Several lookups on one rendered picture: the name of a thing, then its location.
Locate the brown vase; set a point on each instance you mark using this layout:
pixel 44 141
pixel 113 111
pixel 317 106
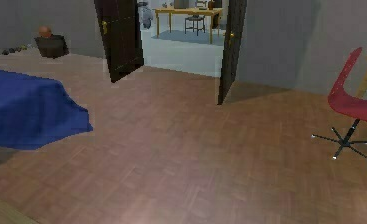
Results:
pixel 211 4

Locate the blue carpet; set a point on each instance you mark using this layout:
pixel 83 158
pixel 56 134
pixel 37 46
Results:
pixel 191 36

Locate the dark brown room door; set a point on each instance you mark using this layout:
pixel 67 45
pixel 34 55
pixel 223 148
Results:
pixel 231 50
pixel 121 36

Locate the black stool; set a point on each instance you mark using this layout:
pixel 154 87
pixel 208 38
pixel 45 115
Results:
pixel 195 22

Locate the yellow wooden table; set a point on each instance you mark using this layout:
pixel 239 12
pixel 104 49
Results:
pixel 187 13

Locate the dark box bin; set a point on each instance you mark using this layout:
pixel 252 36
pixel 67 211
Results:
pixel 51 46

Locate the blue bed cover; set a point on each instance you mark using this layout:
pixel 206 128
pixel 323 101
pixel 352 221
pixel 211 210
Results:
pixel 27 106

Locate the red swivel chair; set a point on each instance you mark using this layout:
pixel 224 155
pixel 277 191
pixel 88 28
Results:
pixel 349 100

